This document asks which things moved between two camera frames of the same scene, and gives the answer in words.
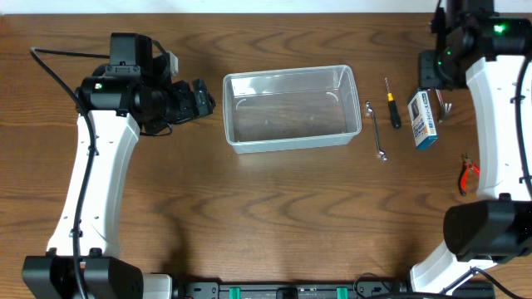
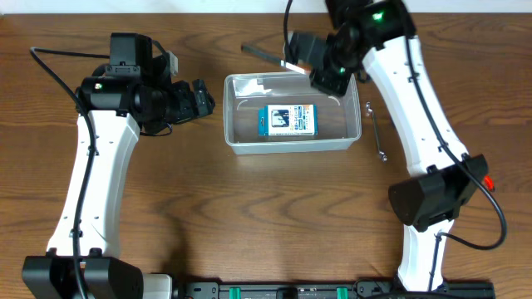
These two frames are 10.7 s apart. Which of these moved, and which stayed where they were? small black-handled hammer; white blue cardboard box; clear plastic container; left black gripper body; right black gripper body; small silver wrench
Moved: right black gripper body; small black-handled hammer; white blue cardboard box
Stayed: small silver wrench; clear plastic container; left black gripper body
